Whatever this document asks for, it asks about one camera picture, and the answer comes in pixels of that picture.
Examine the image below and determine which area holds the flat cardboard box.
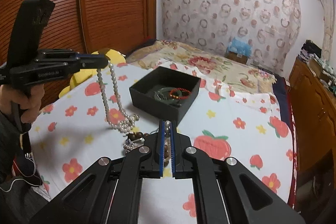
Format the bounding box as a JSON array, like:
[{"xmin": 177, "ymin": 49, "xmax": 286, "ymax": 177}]
[{"xmin": 308, "ymin": 59, "xmax": 331, "ymax": 83}]

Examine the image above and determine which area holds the beige side curtain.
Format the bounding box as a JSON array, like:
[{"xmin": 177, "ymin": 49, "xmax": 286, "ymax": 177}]
[{"xmin": 322, "ymin": 0, "xmax": 335, "ymax": 62}]

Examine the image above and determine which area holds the wooden sideboard cabinet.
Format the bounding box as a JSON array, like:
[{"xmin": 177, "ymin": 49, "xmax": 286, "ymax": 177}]
[{"xmin": 287, "ymin": 57, "xmax": 336, "ymax": 188}]

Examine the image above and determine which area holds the yellow Pikachu plush toy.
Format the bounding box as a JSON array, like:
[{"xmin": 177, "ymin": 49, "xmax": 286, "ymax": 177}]
[{"xmin": 59, "ymin": 48, "xmax": 126, "ymax": 98}]

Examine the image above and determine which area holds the person's left hand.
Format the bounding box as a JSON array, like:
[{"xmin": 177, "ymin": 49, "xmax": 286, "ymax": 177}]
[{"xmin": 1, "ymin": 84, "xmax": 45, "ymax": 123}]

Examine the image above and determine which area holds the white pearl necklace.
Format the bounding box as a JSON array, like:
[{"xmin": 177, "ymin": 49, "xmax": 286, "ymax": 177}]
[{"xmin": 96, "ymin": 61, "xmax": 140, "ymax": 133}]

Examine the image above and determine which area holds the circle pattern sheer curtain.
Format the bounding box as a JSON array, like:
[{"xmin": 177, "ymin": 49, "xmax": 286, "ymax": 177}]
[{"xmin": 162, "ymin": 0, "xmax": 301, "ymax": 73}]

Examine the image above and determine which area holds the red braided cord bracelet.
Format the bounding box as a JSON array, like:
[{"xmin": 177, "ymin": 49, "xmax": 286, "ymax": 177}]
[{"xmin": 169, "ymin": 88, "xmax": 193, "ymax": 100}]

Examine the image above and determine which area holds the cardboard box with blue tissue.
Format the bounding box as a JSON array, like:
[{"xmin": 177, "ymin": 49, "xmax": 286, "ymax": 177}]
[{"xmin": 225, "ymin": 38, "xmax": 252, "ymax": 65}]

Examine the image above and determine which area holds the brown wooden bead bracelet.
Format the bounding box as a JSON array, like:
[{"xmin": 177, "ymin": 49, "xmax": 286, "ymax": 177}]
[{"xmin": 123, "ymin": 120, "xmax": 173, "ymax": 167}]

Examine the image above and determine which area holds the green jade bangle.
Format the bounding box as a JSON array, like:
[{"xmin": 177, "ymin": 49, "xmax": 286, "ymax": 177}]
[{"xmin": 154, "ymin": 87, "xmax": 182, "ymax": 105}]

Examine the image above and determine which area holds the floral bed quilt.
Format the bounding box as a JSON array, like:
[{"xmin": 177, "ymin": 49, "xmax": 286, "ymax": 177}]
[{"xmin": 126, "ymin": 40, "xmax": 276, "ymax": 93}]

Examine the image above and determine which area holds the black open jewelry box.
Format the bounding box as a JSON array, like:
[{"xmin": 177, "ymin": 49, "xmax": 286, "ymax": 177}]
[{"xmin": 129, "ymin": 67, "xmax": 201, "ymax": 123}]

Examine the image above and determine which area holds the stack of folded clothes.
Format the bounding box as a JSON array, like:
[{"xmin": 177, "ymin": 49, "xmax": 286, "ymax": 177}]
[{"xmin": 299, "ymin": 40, "xmax": 322, "ymax": 62}]

